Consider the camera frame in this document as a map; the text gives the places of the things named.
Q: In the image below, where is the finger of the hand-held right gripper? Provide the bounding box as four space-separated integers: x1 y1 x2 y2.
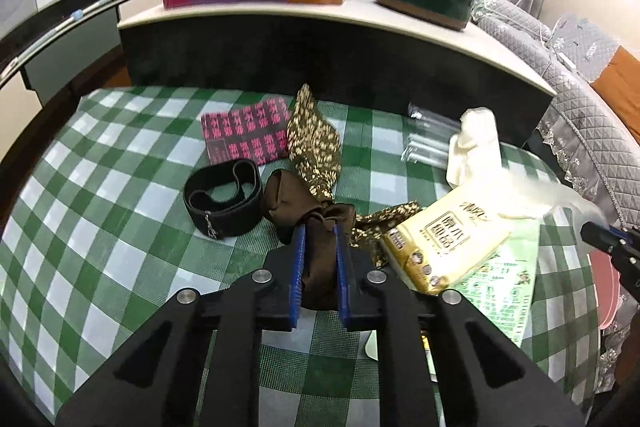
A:
612 254 640 303
580 222 640 258

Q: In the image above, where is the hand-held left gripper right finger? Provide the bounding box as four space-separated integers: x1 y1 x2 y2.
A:
334 224 586 427

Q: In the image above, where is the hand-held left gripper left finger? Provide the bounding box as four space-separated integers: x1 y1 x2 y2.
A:
55 224 308 427

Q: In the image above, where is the brown stocking cloth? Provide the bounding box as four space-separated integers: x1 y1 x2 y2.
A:
262 169 358 313

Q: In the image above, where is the green snack bag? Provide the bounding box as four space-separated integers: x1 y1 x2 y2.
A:
452 217 543 348

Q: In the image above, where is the black elastic band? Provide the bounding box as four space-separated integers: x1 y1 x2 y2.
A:
183 159 263 239

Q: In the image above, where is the yellow tissue packet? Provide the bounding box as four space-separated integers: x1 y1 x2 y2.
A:
380 183 512 297

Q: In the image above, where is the grey quilted sofa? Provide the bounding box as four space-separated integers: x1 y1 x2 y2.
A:
470 0 640 393

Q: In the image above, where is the brown floral cloth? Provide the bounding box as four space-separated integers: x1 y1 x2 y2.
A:
286 83 422 268

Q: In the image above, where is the pink patterned packet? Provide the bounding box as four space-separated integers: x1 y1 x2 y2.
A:
201 99 293 166

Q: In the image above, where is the clear plastic packaging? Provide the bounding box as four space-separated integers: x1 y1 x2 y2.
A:
402 103 461 168

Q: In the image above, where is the orange cushion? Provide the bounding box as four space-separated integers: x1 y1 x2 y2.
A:
590 47 640 128

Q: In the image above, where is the cream plastic bag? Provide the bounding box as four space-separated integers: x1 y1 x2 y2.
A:
446 107 603 223

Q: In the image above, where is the green checked tablecloth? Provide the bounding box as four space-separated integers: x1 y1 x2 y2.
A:
0 84 601 427

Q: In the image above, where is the white top side cabinet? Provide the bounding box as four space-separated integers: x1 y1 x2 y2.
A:
117 0 558 148

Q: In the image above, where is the black television cabinet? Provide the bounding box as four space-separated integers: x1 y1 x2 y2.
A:
0 0 166 108

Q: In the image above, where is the white cable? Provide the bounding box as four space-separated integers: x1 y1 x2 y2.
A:
539 19 576 68

